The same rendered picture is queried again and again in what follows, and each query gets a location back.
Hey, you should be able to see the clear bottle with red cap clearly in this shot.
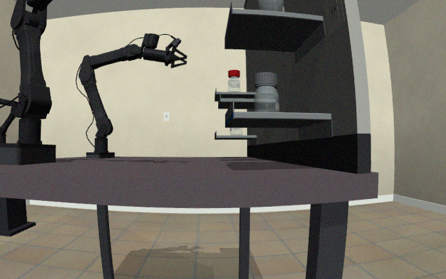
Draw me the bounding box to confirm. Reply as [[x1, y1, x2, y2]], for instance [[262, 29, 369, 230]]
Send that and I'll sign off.
[[228, 70, 241, 92]]

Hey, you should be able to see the white bottle with yellow cap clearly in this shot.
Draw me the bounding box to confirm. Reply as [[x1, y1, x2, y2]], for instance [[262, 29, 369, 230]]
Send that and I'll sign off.
[[230, 128, 243, 136]]

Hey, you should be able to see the clear glass bottle with green cap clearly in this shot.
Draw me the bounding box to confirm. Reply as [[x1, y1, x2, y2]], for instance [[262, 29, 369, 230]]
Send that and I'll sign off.
[[258, 0, 285, 12]]

